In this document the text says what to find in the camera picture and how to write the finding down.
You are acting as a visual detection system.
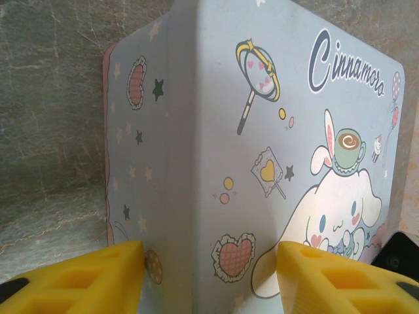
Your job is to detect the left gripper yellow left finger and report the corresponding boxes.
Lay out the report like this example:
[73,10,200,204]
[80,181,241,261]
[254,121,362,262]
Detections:
[0,239,147,314]

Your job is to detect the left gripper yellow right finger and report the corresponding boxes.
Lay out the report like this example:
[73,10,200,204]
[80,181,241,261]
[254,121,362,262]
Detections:
[276,240,419,314]

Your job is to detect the blue cartoon print tin box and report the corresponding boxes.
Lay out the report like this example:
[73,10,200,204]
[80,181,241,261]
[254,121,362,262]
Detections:
[101,0,407,314]

